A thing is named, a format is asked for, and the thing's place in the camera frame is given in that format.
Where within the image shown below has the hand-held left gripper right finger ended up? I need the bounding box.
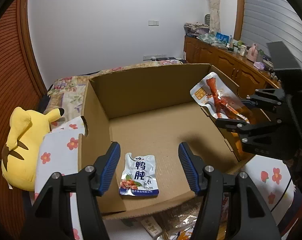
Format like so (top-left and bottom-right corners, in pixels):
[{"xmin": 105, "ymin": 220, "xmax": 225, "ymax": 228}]
[{"xmin": 178, "ymin": 142, "xmax": 282, "ymax": 240}]

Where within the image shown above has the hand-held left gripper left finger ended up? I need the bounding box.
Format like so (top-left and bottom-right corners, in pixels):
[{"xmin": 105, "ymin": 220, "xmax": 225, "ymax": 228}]
[{"xmin": 21, "ymin": 141, "xmax": 121, "ymax": 240}]

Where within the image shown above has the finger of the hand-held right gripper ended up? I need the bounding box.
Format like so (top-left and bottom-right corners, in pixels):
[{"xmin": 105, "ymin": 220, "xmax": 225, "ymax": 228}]
[
  {"xmin": 237, "ymin": 88, "xmax": 287, "ymax": 115},
  {"xmin": 214, "ymin": 117, "xmax": 285, "ymax": 143}
]

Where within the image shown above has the white blue snack packet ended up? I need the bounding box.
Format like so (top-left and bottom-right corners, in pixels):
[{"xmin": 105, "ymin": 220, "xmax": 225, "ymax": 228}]
[{"xmin": 119, "ymin": 152, "xmax": 159, "ymax": 199}]

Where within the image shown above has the chicken feet snack packet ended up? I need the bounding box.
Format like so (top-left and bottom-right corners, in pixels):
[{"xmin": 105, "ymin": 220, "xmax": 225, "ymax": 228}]
[{"xmin": 190, "ymin": 72, "xmax": 257, "ymax": 125}]

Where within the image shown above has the brown cardboard box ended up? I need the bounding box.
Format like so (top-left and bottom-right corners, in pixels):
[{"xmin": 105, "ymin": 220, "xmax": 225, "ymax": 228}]
[{"xmin": 77, "ymin": 63, "xmax": 277, "ymax": 221}]

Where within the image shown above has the clear packet of brown snacks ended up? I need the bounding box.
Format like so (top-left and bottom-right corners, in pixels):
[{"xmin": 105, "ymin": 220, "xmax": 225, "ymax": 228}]
[{"xmin": 153, "ymin": 200, "xmax": 204, "ymax": 233}]

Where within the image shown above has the pink bottle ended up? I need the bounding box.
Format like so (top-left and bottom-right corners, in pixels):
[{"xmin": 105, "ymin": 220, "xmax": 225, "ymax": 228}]
[{"xmin": 247, "ymin": 43, "xmax": 258, "ymax": 62}]

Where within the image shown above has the white red-flower bedsheet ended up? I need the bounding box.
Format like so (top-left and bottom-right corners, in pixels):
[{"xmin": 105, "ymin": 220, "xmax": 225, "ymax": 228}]
[{"xmin": 34, "ymin": 116, "xmax": 302, "ymax": 240}]

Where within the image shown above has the group of small bottles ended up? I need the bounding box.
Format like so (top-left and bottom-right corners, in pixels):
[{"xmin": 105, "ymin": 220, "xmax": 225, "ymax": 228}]
[{"xmin": 226, "ymin": 39, "xmax": 249, "ymax": 57}]

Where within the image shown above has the orange snack packet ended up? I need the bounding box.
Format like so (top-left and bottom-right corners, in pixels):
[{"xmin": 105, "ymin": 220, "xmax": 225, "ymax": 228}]
[{"xmin": 163, "ymin": 226, "xmax": 197, "ymax": 240}]

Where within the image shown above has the wooden cabinet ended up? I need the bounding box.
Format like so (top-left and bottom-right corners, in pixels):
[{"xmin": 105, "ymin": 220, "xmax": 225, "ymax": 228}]
[{"xmin": 183, "ymin": 35, "xmax": 283, "ymax": 98}]

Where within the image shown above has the blue box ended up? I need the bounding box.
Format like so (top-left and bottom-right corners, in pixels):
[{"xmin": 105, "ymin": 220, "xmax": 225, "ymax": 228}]
[{"xmin": 215, "ymin": 32, "xmax": 229, "ymax": 43}]

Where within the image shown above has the beige floral quilt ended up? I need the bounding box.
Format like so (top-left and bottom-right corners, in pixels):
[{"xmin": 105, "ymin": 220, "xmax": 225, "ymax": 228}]
[{"xmin": 47, "ymin": 59, "xmax": 189, "ymax": 128}]

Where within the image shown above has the grey window blind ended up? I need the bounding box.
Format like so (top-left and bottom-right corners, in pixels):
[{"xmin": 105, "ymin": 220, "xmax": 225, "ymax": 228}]
[{"xmin": 241, "ymin": 0, "xmax": 302, "ymax": 60}]

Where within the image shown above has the green patterned cloth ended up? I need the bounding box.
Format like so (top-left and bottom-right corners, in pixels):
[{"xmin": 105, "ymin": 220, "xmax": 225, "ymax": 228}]
[{"xmin": 197, "ymin": 33, "xmax": 219, "ymax": 45}]

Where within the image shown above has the yellow plush toy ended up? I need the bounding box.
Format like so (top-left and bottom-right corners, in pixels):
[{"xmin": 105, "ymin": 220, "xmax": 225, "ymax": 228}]
[{"xmin": 1, "ymin": 107, "xmax": 65, "ymax": 192}]

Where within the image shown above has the beige patterned curtain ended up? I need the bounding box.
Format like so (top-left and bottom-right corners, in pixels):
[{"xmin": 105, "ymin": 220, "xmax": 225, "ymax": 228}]
[{"xmin": 207, "ymin": 0, "xmax": 221, "ymax": 34}]

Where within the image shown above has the stack of folded cloths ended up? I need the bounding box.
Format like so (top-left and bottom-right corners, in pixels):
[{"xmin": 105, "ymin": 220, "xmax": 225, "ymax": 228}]
[{"xmin": 184, "ymin": 22, "xmax": 210, "ymax": 38}]

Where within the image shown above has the wooden slatted door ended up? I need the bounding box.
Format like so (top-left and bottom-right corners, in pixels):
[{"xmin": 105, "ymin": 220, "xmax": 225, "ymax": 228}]
[{"xmin": 0, "ymin": 0, "xmax": 48, "ymax": 240}]

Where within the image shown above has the black cable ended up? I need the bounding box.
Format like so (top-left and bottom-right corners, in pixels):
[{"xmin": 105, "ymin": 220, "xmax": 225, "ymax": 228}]
[{"xmin": 276, "ymin": 175, "xmax": 297, "ymax": 208}]

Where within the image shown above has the wooden window frame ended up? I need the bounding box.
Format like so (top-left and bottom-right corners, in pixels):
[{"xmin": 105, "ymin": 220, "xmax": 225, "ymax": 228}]
[{"xmin": 234, "ymin": 0, "xmax": 245, "ymax": 39}]

